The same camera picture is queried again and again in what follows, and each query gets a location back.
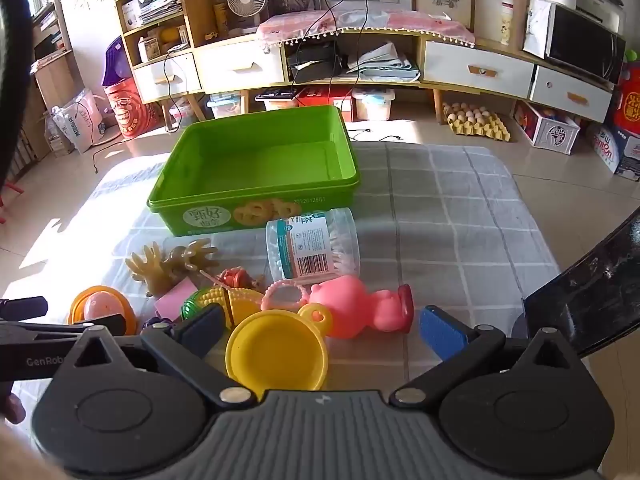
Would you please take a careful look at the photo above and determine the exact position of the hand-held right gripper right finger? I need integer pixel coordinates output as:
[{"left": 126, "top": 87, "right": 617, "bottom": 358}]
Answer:
[{"left": 390, "top": 306, "right": 588, "bottom": 408}]

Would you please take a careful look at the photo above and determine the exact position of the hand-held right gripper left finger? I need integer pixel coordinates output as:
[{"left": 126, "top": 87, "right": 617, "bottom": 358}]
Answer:
[{"left": 56, "top": 304, "right": 256, "bottom": 411}]

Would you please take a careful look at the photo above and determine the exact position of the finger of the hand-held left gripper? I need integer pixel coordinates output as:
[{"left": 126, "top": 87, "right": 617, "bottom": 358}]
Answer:
[
  {"left": 0, "top": 298, "right": 49, "bottom": 322},
  {"left": 0, "top": 314, "right": 127, "bottom": 343}
]

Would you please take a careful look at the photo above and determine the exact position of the toy corn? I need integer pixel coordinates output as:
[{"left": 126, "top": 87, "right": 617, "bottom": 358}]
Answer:
[{"left": 181, "top": 285, "right": 266, "bottom": 329}]

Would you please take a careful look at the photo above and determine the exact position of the yellow funnel cup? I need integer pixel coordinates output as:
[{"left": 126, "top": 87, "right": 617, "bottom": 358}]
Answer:
[{"left": 225, "top": 305, "right": 333, "bottom": 392}]

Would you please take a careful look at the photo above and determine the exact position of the pink teether ring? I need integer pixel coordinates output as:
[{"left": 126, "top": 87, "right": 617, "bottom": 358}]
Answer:
[{"left": 261, "top": 280, "right": 311, "bottom": 313}]

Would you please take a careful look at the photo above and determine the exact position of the pink pig toy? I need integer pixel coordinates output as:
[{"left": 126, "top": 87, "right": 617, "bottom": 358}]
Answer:
[{"left": 300, "top": 277, "right": 415, "bottom": 338}]

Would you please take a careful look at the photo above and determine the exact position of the clear cotton swab jar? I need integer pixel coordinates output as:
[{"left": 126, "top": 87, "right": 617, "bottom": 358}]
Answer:
[{"left": 265, "top": 207, "right": 361, "bottom": 281}]

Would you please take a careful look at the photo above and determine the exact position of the green plastic box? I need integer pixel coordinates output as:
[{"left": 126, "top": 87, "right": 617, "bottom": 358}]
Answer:
[{"left": 146, "top": 105, "right": 361, "bottom": 237}]

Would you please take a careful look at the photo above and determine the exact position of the person's left hand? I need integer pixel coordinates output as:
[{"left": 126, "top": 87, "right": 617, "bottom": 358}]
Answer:
[{"left": 0, "top": 382, "right": 27, "bottom": 426}]

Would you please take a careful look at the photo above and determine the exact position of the orange toy half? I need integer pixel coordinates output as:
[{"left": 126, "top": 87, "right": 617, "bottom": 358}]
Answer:
[{"left": 67, "top": 285, "right": 138, "bottom": 336}]

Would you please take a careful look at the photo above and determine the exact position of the pink block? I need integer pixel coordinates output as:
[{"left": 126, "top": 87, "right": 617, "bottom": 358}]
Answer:
[{"left": 154, "top": 277, "right": 200, "bottom": 320}]

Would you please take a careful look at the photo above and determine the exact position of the small red-dress figurine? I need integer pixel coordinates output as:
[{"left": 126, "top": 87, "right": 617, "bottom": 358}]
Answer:
[{"left": 200, "top": 267, "right": 266, "bottom": 293}]

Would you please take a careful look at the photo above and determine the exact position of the tan starfish toy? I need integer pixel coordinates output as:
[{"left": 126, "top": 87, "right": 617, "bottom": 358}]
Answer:
[{"left": 125, "top": 245, "right": 173, "bottom": 297}]

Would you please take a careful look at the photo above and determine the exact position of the tan octopus toy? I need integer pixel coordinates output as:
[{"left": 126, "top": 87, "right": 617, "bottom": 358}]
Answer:
[{"left": 162, "top": 239, "right": 219, "bottom": 281}]

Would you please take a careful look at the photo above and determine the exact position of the person's beige clothing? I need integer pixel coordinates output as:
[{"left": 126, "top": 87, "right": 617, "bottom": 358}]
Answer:
[{"left": 0, "top": 425, "right": 68, "bottom": 480}]

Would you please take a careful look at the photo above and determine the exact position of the white plastic sack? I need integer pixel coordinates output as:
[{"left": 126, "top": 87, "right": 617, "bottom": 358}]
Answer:
[{"left": 52, "top": 89, "right": 106, "bottom": 153}]

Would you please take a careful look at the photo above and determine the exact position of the egg tray with eggs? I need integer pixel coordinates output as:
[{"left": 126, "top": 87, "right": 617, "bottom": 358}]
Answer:
[{"left": 442, "top": 101, "right": 511, "bottom": 142}]

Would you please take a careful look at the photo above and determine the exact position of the red cartoon bucket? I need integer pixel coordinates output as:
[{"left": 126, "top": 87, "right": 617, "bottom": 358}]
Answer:
[{"left": 104, "top": 77, "right": 161, "bottom": 140}]

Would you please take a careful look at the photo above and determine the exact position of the clear storage bin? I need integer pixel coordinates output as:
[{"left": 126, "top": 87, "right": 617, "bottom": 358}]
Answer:
[{"left": 207, "top": 92, "right": 246, "bottom": 118}]

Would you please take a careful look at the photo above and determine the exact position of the white crate red print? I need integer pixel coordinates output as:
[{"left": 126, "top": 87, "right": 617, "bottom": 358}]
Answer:
[{"left": 514, "top": 100, "right": 581, "bottom": 155}]

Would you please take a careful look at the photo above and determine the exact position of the wooden desk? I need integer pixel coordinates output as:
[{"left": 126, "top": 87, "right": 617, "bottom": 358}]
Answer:
[{"left": 30, "top": 0, "right": 86, "bottom": 111}]

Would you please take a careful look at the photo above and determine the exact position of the clear storage box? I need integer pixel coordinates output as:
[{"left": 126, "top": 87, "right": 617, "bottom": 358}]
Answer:
[{"left": 352, "top": 87, "right": 396, "bottom": 122}]

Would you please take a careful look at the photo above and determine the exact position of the blue white cardboard box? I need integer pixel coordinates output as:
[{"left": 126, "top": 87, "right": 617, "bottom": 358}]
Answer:
[{"left": 585, "top": 122, "right": 640, "bottom": 181}]

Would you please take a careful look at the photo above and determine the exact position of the red storage box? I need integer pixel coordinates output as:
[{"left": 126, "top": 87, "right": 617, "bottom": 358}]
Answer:
[{"left": 295, "top": 87, "right": 356, "bottom": 121}]

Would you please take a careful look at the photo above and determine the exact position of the purple bag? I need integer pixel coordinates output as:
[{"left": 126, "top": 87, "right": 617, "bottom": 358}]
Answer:
[{"left": 101, "top": 35, "right": 133, "bottom": 88}]

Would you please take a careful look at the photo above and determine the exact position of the folded light cloth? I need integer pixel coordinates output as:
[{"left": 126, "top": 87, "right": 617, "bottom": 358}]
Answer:
[{"left": 347, "top": 42, "right": 421, "bottom": 82}]

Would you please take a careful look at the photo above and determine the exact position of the black device on shelf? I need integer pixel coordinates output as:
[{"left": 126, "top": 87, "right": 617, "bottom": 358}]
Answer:
[{"left": 287, "top": 42, "right": 348, "bottom": 83}]

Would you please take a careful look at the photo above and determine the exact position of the wooden TV cabinet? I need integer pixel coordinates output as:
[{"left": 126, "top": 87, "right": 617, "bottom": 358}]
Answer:
[{"left": 192, "top": 24, "right": 626, "bottom": 126}]

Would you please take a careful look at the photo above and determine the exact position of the pink lace cloth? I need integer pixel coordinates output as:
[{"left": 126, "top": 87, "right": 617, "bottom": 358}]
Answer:
[{"left": 257, "top": 8, "right": 476, "bottom": 48}]

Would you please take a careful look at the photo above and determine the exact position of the wooden shelf unit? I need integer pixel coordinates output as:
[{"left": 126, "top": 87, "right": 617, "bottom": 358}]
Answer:
[{"left": 115, "top": 0, "right": 228, "bottom": 107}]

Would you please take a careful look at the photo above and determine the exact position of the white microwave black door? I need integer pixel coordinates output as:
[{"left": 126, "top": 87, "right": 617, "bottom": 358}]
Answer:
[{"left": 522, "top": 0, "right": 627, "bottom": 86}]

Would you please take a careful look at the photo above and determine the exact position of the red white bottle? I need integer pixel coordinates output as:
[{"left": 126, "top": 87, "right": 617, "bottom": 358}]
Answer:
[{"left": 500, "top": 0, "right": 518, "bottom": 46}]

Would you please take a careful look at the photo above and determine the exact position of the black curved cable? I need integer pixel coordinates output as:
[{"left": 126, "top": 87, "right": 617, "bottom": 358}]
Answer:
[{"left": 0, "top": 0, "right": 35, "bottom": 186}]

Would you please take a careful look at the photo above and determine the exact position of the white drawer wooden handle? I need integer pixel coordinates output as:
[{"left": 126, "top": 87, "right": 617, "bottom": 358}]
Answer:
[
  {"left": 422, "top": 40, "right": 536, "bottom": 99},
  {"left": 132, "top": 52, "right": 202, "bottom": 104},
  {"left": 195, "top": 40, "right": 287, "bottom": 94},
  {"left": 530, "top": 66, "right": 615, "bottom": 121}
]

